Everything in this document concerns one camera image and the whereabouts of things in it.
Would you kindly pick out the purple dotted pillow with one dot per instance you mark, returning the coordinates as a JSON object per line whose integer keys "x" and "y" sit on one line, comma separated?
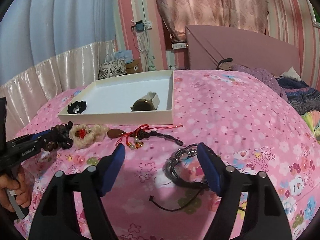
{"x": 264, "y": 76}

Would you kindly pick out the black white floral bag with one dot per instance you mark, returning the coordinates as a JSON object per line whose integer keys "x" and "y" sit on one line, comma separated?
{"x": 111, "y": 69}

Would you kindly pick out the cream satin curtain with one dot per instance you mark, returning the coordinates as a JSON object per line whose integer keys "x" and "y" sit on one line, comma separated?
{"x": 28, "y": 91}

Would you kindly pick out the black fabric scrunchie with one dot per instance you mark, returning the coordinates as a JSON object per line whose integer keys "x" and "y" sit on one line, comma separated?
{"x": 76, "y": 107}

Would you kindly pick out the pink wooden headboard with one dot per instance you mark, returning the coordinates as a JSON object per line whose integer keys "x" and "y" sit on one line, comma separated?
{"x": 209, "y": 45}

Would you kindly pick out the white power strip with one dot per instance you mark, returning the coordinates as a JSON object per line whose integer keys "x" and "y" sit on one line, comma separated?
{"x": 180, "y": 45}

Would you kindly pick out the dark knitted blanket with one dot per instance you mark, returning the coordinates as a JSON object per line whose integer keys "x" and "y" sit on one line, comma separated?
{"x": 301, "y": 97}

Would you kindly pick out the brown cardboard box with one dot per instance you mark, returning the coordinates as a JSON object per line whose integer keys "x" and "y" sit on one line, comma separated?
{"x": 134, "y": 67}

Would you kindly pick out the light blue paper bag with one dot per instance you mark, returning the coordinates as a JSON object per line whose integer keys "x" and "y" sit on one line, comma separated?
{"x": 125, "y": 55}

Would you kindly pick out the white wall power socket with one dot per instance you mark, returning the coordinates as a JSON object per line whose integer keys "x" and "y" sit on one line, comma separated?
{"x": 148, "y": 25}

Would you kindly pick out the pink patterned curtain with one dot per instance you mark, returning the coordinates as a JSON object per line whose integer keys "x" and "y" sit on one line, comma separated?
{"x": 242, "y": 14}

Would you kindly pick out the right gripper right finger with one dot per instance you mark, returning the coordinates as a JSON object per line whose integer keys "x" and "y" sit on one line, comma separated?
{"x": 265, "y": 217}

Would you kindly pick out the blue charger device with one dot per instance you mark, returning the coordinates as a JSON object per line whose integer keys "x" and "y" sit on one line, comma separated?
{"x": 139, "y": 26}

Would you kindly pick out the blue sheer curtain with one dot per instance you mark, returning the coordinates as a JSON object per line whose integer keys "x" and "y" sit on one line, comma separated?
{"x": 33, "y": 31}

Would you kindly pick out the cream crochet flower scrunchie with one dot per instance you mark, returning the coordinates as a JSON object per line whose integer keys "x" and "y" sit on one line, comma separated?
{"x": 84, "y": 136}

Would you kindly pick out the black handled brown bag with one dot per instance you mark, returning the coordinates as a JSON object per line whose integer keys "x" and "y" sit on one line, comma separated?
{"x": 225, "y": 64}

